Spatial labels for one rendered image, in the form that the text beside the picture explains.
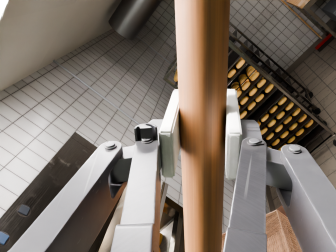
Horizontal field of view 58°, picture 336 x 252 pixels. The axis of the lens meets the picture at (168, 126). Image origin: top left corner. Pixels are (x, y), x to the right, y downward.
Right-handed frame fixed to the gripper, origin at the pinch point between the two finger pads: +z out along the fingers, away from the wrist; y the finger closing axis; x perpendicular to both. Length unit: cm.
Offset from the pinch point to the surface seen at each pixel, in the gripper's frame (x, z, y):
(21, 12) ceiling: -2, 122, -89
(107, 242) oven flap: -117, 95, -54
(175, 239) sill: -142, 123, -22
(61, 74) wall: -56, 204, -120
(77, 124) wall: -80, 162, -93
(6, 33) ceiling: -10, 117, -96
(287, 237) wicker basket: -135, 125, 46
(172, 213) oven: -143, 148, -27
